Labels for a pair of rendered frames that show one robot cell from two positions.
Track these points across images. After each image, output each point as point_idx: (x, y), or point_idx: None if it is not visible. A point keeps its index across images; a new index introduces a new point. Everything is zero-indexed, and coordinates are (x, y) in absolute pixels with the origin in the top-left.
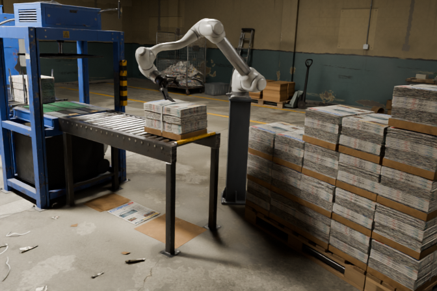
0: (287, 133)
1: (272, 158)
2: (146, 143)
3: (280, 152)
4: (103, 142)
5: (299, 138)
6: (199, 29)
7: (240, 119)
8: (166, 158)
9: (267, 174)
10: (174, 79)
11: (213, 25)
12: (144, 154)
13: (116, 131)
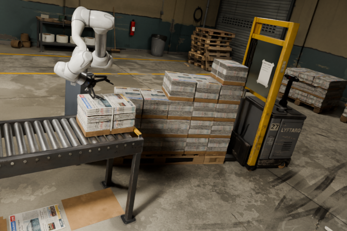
0: (146, 96)
1: (141, 116)
2: (114, 147)
3: (149, 111)
4: (39, 170)
5: (160, 98)
6: (90, 20)
7: (86, 92)
8: (137, 150)
9: (136, 127)
10: (106, 78)
11: (113, 20)
12: (110, 157)
13: (63, 150)
